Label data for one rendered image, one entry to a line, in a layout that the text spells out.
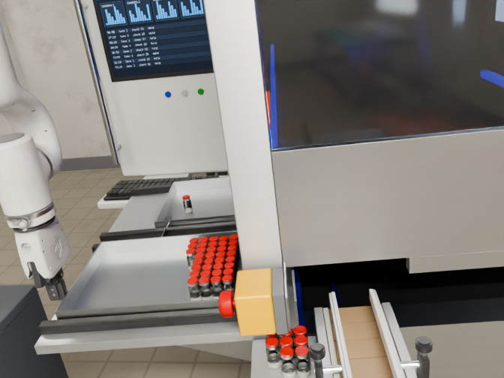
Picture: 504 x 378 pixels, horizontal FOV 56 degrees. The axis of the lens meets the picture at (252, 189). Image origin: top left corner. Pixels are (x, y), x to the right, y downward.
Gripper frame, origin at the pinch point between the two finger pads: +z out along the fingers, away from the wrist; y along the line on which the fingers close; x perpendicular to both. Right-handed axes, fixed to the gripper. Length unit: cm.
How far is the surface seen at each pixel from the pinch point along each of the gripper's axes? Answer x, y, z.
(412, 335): -66, -13, 6
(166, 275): -19.8, 8.3, 4.2
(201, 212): -23.4, 37.9, 4.2
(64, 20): 127, 337, -41
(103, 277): -5.5, 9.4, 4.2
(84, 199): 118, 265, 93
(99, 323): -10.9, -8.1, 2.6
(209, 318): -31.3, -8.2, 3.2
